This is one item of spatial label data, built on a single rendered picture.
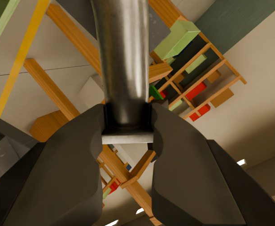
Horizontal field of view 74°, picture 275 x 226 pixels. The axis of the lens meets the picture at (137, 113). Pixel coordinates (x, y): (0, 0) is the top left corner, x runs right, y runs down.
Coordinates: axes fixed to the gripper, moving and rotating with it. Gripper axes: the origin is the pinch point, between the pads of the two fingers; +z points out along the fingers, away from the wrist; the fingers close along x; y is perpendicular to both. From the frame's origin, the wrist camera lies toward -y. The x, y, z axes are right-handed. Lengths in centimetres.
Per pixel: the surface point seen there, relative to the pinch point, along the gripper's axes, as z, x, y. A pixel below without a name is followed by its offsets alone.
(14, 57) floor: 157, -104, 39
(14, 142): 1.8, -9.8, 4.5
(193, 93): 473, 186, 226
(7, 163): 0.6, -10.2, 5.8
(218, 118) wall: 467, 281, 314
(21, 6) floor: 141, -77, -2
